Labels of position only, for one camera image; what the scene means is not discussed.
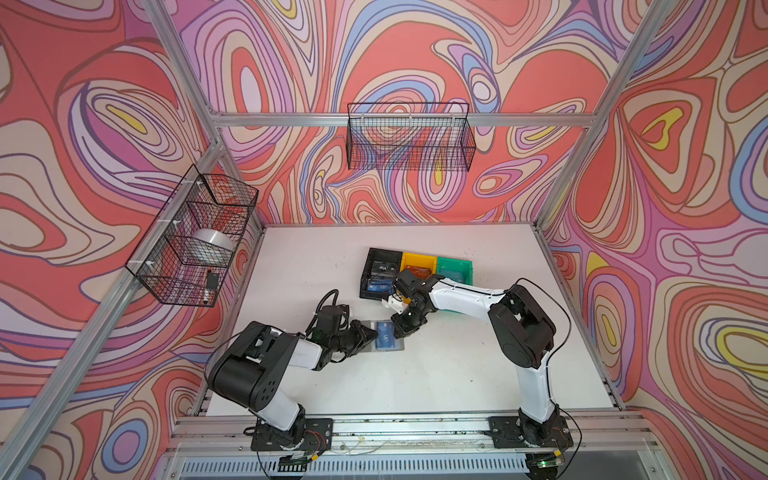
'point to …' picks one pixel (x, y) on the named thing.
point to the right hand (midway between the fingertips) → (400, 339)
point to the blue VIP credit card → (386, 335)
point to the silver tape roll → (209, 246)
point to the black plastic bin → (380, 270)
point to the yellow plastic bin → (418, 260)
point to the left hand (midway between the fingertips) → (381, 333)
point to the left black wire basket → (185, 254)
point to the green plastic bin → (454, 268)
